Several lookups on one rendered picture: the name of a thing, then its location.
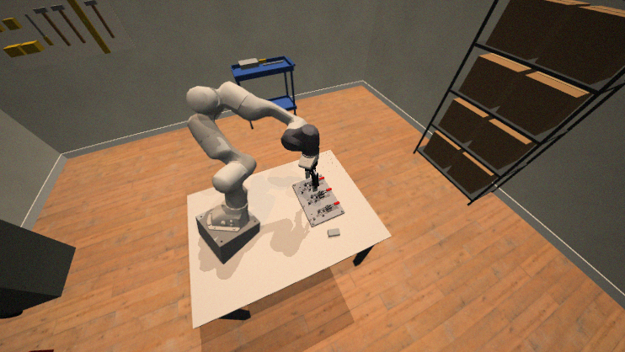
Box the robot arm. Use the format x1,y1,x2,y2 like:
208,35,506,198
186,82,320,232

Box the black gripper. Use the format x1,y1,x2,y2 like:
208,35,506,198
305,161,319,192

